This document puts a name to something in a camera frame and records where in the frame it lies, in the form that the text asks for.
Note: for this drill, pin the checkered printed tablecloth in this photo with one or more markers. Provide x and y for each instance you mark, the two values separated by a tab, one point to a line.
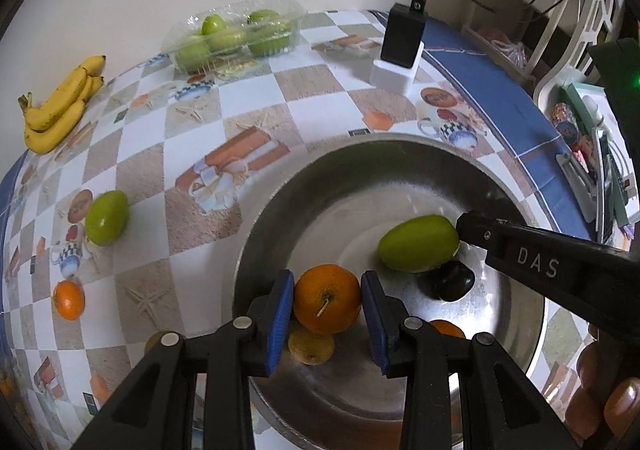
310	95

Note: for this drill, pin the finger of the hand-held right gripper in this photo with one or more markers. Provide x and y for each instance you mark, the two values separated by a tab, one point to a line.
475	230

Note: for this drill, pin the white charging stand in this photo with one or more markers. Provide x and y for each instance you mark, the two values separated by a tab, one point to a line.
392	77

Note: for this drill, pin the person's right hand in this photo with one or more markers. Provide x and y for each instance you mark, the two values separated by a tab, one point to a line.
620	407

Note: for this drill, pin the small white bottle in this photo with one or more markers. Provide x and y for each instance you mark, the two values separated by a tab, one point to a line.
593	110

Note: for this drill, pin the black power adapter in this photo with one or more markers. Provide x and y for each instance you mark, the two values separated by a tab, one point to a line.
402	35

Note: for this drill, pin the yellow banana bunch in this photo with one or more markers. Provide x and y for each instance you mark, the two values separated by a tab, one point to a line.
55	110

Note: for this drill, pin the small green jujube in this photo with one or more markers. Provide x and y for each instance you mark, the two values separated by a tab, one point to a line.
192	52
262	16
270	37
212	24
227	37

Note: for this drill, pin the clear plastic clamshell container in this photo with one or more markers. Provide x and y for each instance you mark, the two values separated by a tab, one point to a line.
235	35

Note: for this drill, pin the round metal bowl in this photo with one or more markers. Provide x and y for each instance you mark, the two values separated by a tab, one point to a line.
350	190

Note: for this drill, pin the large orange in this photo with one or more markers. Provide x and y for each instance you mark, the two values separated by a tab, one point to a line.
327	300

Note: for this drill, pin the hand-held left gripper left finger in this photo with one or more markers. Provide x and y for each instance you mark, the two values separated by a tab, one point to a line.
280	320

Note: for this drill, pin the white chair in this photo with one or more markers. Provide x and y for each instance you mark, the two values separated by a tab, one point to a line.
565	5

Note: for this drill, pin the black plum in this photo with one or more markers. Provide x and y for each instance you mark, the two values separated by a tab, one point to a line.
452	280

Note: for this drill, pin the green mango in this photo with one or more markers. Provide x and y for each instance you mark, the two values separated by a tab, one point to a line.
106	217
417	244

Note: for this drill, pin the small yellow-brown citrus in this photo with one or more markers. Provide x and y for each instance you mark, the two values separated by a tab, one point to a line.
151	341

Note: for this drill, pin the small orange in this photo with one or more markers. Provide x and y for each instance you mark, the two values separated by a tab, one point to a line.
68	299
447	328

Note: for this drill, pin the grey metal stapler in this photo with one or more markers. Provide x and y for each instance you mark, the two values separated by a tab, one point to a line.
577	185

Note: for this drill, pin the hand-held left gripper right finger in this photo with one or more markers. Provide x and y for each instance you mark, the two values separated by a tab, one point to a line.
375	325

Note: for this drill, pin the colourful patterned pouch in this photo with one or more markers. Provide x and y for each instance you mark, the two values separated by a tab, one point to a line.
567	122

